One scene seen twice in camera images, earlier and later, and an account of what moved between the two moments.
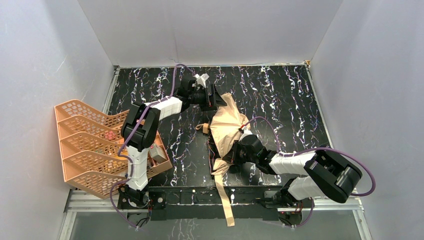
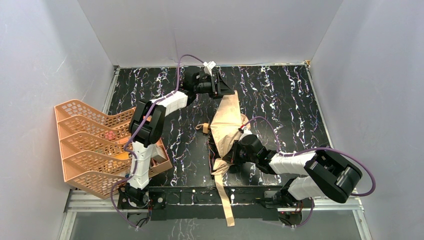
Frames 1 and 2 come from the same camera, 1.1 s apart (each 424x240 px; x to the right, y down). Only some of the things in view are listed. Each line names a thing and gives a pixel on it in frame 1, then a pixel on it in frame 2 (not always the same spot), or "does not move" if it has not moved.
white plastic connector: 246,131 does not move
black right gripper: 232,158 does not move
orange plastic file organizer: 93,149 does not move
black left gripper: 209,98 → 214,85
